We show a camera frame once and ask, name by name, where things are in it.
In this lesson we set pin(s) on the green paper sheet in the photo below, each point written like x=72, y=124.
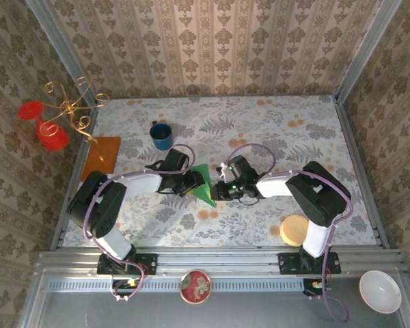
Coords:
x=202, y=196

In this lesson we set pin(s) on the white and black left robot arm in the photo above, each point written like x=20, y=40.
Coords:
x=140, y=184

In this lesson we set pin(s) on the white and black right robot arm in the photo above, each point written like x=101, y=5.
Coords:
x=273, y=186

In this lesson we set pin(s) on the floral patterned table cover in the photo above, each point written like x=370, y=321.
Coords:
x=242, y=225

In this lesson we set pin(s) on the blue enamel mug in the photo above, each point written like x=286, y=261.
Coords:
x=161, y=140

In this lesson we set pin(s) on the round cork coaster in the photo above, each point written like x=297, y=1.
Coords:
x=294, y=229

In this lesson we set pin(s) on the red floral bowl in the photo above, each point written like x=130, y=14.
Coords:
x=195, y=287

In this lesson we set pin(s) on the small controller circuit board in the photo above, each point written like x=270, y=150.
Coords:
x=126, y=285
x=316, y=286

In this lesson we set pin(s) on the red plastic goblet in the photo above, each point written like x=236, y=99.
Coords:
x=54, y=138

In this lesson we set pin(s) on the white bowl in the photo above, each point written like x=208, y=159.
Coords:
x=379, y=290

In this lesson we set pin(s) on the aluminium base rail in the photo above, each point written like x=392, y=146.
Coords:
x=218, y=259

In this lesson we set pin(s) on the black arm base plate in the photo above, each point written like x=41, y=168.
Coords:
x=147, y=264
x=290, y=263

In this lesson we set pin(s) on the aluminium side rail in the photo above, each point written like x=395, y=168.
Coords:
x=349, y=136
x=73, y=164

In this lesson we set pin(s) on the aluminium frame post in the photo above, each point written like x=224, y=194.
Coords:
x=56, y=41
x=371, y=41

